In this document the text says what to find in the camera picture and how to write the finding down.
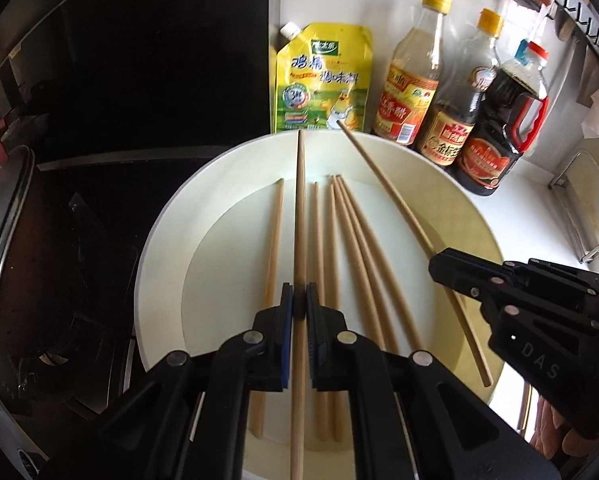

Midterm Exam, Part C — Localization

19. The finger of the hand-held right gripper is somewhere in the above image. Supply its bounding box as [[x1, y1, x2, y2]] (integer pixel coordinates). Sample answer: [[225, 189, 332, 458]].
[[504, 258, 599, 311], [429, 248, 597, 336]]

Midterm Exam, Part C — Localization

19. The clear vinegar bottle yellow cap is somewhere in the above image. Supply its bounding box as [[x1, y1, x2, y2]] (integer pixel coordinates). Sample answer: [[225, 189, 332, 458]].
[[371, 0, 453, 147]]

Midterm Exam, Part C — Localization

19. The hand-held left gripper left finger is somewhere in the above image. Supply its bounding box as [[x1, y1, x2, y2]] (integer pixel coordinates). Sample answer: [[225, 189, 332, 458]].
[[39, 282, 296, 480]]

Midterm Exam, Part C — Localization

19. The white plastic basin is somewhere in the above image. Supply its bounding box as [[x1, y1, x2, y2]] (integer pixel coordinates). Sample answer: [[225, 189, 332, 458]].
[[133, 130, 505, 480]]

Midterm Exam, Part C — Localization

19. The glass soy sauce bottle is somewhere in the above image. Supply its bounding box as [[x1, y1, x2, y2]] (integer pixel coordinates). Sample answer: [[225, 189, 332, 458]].
[[417, 7, 505, 168]]

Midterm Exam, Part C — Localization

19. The yellow seasoning pouch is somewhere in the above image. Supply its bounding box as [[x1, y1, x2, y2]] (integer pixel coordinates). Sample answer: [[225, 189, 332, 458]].
[[270, 21, 373, 134]]

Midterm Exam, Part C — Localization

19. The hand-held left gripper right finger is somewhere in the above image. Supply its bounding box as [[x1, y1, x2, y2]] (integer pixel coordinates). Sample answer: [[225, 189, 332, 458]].
[[304, 281, 563, 480]]

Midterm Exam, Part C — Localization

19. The black glass cooktop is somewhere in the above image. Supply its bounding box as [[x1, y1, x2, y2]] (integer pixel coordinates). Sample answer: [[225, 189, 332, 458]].
[[0, 0, 282, 411]]

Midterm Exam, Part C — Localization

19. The dark soy sauce jug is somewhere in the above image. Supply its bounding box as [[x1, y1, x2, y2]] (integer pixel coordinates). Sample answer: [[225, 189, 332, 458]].
[[449, 40, 550, 197]]

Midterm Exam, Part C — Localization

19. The black wall hook rail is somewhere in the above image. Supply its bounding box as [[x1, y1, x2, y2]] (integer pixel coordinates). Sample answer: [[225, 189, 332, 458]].
[[549, 0, 599, 68]]

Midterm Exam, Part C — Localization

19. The person's right hand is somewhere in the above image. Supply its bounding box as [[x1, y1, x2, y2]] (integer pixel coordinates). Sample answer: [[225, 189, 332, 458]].
[[534, 398, 599, 459]]

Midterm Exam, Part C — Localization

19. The metal rack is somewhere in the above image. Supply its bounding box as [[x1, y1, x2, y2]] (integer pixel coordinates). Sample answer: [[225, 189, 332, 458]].
[[548, 150, 599, 266]]

